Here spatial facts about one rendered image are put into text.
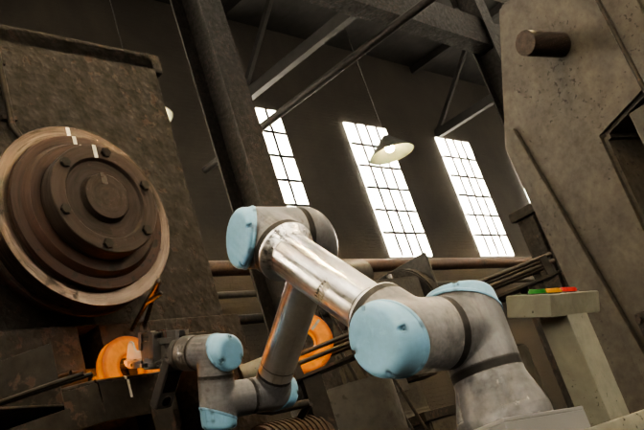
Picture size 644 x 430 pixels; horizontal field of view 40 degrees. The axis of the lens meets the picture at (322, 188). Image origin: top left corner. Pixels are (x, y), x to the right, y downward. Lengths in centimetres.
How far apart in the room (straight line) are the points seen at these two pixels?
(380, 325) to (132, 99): 153
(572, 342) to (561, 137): 245
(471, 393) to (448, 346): 9
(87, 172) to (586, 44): 276
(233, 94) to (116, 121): 443
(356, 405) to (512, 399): 327
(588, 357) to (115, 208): 111
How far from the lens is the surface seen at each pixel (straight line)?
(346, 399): 463
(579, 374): 203
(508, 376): 139
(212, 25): 730
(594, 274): 429
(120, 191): 212
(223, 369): 183
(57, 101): 251
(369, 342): 133
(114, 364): 207
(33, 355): 166
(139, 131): 262
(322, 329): 223
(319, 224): 168
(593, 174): 427
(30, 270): 202
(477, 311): 140
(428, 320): 132
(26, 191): 207
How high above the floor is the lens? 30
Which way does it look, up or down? 20 degrees up
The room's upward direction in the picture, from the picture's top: 19 degrees counter-clockwise
